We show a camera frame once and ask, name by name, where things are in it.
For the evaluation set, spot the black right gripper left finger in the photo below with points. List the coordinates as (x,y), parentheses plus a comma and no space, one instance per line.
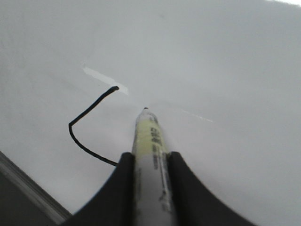
(113,203)

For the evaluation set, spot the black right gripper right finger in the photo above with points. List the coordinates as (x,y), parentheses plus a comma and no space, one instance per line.
(195,205)

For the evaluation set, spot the white whiteboard marker with tape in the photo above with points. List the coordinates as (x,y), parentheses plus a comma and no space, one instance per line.
(153,204)

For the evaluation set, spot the large white whiteboard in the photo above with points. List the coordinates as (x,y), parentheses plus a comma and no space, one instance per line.
(223,78)

